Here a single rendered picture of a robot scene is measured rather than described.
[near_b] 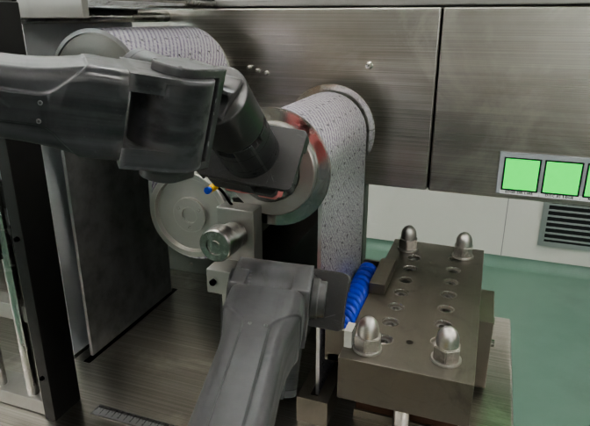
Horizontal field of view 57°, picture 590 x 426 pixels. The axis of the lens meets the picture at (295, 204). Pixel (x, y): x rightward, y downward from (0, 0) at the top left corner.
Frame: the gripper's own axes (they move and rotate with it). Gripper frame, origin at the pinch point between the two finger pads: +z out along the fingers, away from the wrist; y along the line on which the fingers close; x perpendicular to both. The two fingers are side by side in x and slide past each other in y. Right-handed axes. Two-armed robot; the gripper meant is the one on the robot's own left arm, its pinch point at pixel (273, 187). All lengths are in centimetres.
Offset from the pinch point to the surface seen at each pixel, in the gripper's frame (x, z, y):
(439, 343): -10.8, 13.1, 21.1
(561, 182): 20.5, 29.7, 34.6
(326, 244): -2.4, 10.7, 5.2
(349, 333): -12.2, 13.4, 10.4
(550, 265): 84, 280, 76
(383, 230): 85, 280, -25
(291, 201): 0.2, 4.0, 1.2
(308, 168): 3.6, 1.2, 3.0
